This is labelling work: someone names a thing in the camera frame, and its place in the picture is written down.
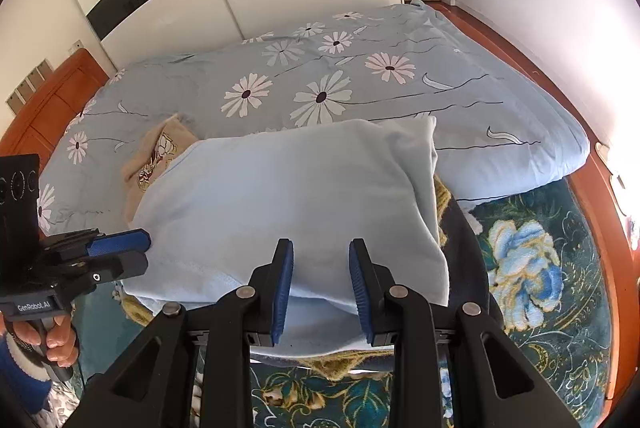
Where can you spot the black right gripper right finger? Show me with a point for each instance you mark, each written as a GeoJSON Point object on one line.
{"type": "Point", "coordinates": [492, 383]}

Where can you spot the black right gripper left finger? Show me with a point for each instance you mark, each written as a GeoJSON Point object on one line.
{"type": "Point", "coordinates": [151, 383]}

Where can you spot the light blue t-shirt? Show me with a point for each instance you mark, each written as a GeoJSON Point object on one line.
{"type": "Point", "coordinates": [218, 211]}

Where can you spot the blue sleeve forearm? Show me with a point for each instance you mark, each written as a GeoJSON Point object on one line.
{"type": "Point", "coordinates": [30, 384]}

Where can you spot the person's left hand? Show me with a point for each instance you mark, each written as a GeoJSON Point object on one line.
{"type": "Point", "coordinates": [60, 341]}

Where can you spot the teal floral bed sheet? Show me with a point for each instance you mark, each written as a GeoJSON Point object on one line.
{"type": "Point", "coordinates": [543, 270]}

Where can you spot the orange wooden headboard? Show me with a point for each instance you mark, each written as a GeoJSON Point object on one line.
{"type": "Point", "coordinates": [41, 123]}

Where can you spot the beige cartoon knit sweater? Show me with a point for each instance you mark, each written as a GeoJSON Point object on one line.
{"type": "Point", "coordinates": [157, 150]}

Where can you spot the grey-blue daisy duvet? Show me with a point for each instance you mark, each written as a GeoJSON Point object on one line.
{"type": "Point", "coordinates": [497, 134]}

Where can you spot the wall photo frames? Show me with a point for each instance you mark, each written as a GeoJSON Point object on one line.
{"type": "Point", "coordinates": [29, 86]}

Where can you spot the orange wooden bed frame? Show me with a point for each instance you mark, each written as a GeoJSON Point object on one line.
{"type": "Point", "coordinates": [591, 185]}

